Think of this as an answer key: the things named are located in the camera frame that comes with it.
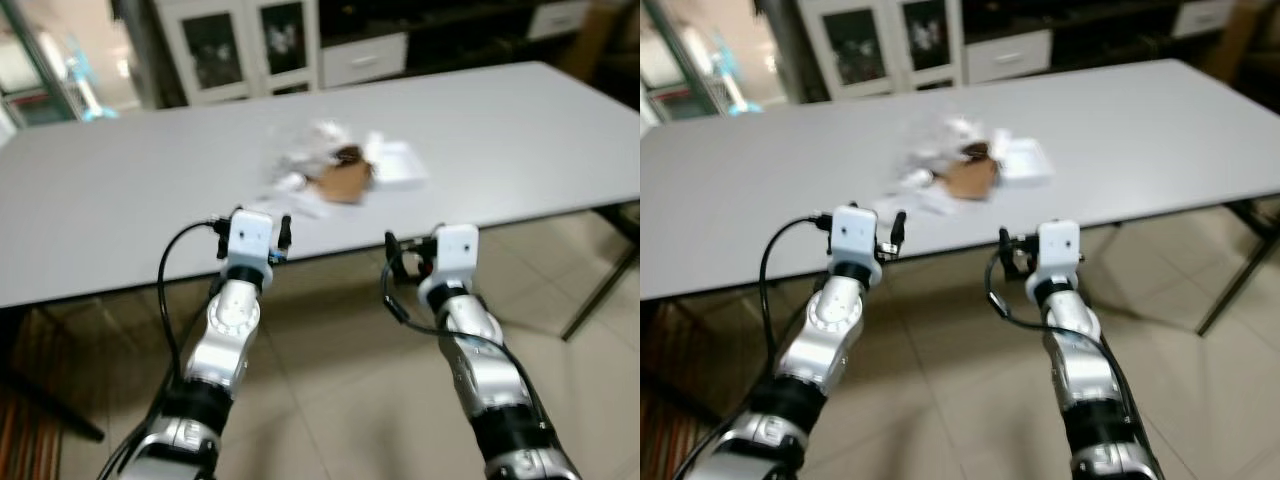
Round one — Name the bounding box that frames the white paper scrap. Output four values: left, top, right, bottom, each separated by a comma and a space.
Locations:
260, 172, 331, 219
893, 168, 956, 215

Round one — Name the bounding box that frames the brown cardboard piece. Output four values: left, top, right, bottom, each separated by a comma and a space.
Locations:
315, 145, 377, 205
945, 143, 1004, 200

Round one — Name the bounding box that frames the white paper napkin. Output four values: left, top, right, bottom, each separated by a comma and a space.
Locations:
365, 133, 430, 189

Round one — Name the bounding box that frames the crumpled white plastic wrapper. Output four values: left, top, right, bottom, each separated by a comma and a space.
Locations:
902, 117, 986, 179
265, 120, 353, 186

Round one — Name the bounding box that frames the white table with black legs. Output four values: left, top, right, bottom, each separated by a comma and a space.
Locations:
640, 57, 1280, 337
0, 61, 641, 443

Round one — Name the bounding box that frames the white cabinet with glass doors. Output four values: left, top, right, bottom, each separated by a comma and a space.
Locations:
155, 0, 322, 107
797, 0, 964, 101

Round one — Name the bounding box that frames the wide white drawer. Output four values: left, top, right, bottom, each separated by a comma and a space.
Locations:
962, 29, 1054, 86
320, 33, 410, 90

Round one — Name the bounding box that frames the blue and white fan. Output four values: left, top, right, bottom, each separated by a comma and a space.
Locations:
711, 34, 762, 117
64, 37, 120, 124

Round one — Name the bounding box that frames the small white drawer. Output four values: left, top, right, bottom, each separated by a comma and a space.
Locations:
527, 0, 592, 42
1172, 0, 1237, 39

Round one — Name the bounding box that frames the striped red rug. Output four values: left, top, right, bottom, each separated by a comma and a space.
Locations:
640, 305, 723, 480
0, 310, 67, 480

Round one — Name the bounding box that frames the brown cardboard box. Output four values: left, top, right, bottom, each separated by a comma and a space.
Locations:
1228, 0, 1280, 63
582, 0, 641, 67

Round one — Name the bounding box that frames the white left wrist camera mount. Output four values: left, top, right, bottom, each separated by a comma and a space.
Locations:
830, 204, 884, 271
227, 209, 277, 276

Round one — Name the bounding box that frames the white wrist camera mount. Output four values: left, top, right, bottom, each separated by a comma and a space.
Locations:
1025, 219, 1084, 296
418, 224, 480, 301
830, 204, 884, 271
227, 209, 277, 276

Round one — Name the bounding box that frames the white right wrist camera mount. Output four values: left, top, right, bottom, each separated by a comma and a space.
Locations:
418, 224, 480, 301
1025, 219, 1084, 296

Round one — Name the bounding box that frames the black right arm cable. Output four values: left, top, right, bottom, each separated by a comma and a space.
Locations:
380, 250, 543, 426
984, 250, 1136, 421

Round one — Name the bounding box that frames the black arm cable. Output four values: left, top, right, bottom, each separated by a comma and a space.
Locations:
984, 250, 1136, 421
757, 213, 837, 393
155, 217, 233, 401
380, 250, 543, 426

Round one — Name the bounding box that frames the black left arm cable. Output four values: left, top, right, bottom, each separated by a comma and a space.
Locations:
155, 217, 233, 401
757, 213, 837, 393

